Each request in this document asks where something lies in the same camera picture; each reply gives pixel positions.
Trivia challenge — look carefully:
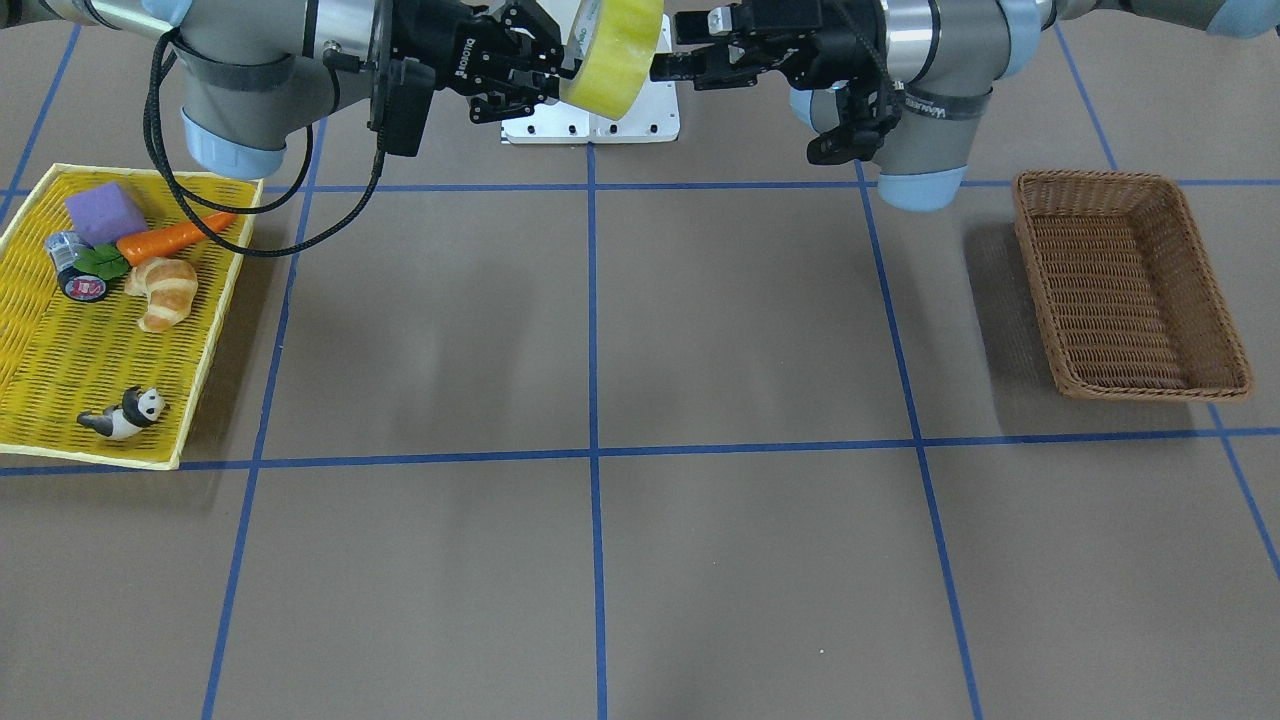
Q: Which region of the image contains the orange toy carrot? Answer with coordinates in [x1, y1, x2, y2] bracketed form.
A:
[72, 222, 206, 281]

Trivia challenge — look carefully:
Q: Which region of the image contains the toy croissant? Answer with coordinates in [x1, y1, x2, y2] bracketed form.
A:
[123, 258, 198, 333]

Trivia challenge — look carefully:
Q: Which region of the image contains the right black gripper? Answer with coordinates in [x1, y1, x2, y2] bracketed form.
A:
[389, 1, 576, 126]

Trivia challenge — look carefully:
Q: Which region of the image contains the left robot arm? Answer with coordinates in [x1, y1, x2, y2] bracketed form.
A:
[650, 1, 1277, 211]

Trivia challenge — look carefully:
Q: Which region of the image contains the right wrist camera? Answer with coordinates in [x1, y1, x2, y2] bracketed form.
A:
[370, 58, 436, 158]

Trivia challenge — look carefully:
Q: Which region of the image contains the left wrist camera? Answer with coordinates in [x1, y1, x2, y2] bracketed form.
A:
[806, 85, 902, 167]

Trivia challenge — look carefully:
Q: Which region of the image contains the brown wicker basket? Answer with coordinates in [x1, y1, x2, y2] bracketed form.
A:
[1012, 169, 1254, 402]

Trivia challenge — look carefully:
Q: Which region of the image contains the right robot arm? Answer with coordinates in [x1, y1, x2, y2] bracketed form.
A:
[3, 1, 579, 181]

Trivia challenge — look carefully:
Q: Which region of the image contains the yellow tape roll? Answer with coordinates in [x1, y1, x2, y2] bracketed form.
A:
[558, 1, 664, 120]

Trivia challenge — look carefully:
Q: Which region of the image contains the purple foam cube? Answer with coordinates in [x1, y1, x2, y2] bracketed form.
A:
[63, 182, 148, 247]

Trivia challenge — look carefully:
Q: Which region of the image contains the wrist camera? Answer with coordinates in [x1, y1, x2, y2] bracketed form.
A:
[370, 58, 436, 158]
[806, 85, 902, 167]

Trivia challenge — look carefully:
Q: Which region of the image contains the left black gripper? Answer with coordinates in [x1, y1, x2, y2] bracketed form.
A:
[650, 1, 884, 91]

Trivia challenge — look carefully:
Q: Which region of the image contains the toy panda figure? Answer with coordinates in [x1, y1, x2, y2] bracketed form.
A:
[76, 386, 166, 439]

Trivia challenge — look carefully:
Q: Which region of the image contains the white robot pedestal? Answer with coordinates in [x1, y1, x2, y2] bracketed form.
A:
[500, 81, 681, 146]

